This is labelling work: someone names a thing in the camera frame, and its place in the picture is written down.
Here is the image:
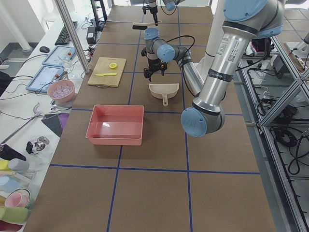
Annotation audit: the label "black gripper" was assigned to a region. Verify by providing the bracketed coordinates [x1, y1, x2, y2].
[142, 1, 158, 26]
[141, 47, 168, 81]

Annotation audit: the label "beige hand brush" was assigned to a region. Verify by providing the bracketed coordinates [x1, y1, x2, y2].
[132, 20, 163, 30]

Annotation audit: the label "beige plastic dustpan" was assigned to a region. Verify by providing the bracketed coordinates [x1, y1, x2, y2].
[148, 83, 179, 107]

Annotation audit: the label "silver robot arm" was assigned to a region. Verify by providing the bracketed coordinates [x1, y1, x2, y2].
[142, 0, 285, 137]
[142, 0, 182, 26]

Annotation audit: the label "pink plastic bin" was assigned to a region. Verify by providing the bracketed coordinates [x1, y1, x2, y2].
[85, 104, 144, 145]

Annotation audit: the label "yellow lemon slices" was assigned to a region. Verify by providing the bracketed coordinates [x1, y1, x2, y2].
[109, 62, 118, 69]

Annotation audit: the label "yellow plastic knife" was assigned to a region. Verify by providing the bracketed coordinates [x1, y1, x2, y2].
[95, 72, 117, 77]

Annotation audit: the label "wooden cutting board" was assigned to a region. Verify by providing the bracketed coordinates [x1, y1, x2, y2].
[87, 57, 126, 87]

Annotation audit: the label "pink bowl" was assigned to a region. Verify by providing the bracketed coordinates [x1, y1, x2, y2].
[47, 80, 75, 103]

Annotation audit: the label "black keyboard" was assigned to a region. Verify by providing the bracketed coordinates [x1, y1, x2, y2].
[55, 26, 70, 45]

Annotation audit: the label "upper blue teach pendant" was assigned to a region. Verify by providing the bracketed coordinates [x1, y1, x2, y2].
[42, 45, 75, 67]

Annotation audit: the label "blue teach pendant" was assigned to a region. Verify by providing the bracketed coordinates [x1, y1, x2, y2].
[42, 45, 75, 67]
[26, 66, 64, 93]

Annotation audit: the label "lower blue teach pendant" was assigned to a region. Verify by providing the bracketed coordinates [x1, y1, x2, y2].
[26, 66, 64, 93]

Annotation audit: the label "black computer mouse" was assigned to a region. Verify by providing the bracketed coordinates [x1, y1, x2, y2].
[39, 46, 50, 53]

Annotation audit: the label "metal tongs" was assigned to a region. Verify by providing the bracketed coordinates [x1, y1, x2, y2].
[0, 102, 44, 145]

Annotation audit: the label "grey cup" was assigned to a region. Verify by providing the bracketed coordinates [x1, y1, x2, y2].
[8, 158, 29, 174]

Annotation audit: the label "pink cup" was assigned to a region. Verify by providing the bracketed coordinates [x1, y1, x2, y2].
[4, 192, 29, 208]

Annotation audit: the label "green cup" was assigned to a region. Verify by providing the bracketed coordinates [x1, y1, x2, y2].
[0, 206, 30, 224]

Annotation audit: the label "aluminium frame post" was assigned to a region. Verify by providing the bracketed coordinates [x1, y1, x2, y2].
[55, 0, 90, 74]

